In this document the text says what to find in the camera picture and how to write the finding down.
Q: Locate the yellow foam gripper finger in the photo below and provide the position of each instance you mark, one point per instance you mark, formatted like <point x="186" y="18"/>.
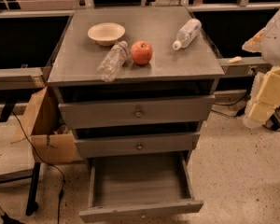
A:
<point x="254" y="44"/>
<point x="264" y="98"/>

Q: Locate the clear water bottle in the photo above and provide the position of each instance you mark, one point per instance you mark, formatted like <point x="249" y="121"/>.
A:
<point x="113" y="61"/>

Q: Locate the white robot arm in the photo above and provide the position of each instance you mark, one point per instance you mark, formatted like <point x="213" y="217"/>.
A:
<point x="270" y="52"/>

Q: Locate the white capped plastic bottle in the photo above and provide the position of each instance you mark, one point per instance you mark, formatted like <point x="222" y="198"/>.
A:
<point x="187" y="33"/>

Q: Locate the grey middle drawer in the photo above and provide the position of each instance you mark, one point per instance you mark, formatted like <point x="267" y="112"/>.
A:
<point x="136" y="144"/>

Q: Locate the grey open bottom drawer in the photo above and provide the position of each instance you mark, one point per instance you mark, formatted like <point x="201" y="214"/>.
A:
<point x="147" y="185"/>

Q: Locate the grey top drawer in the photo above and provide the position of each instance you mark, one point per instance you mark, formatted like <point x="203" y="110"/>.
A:
<point x="113" y="113"/>

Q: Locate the small yellow foam piece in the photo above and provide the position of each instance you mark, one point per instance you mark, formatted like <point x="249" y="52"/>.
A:
<point x="235" y="59"/>

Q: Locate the black right table leg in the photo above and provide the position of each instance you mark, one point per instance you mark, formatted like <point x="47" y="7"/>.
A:
<point x="273" y="124"/>

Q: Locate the black table leg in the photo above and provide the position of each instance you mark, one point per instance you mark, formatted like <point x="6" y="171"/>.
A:
<point x="32" y="205"/>
<point x="273" y="124"/>

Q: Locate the red apple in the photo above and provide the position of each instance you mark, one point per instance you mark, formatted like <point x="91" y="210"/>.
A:
<point x="141" y="52"/>

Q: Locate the cream ceramic bowl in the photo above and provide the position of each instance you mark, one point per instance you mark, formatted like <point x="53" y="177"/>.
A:
<point x="106" y="34"/>

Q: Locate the brown cardboard box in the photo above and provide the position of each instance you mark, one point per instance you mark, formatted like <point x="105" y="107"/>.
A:
<point x="40" y="123"/>

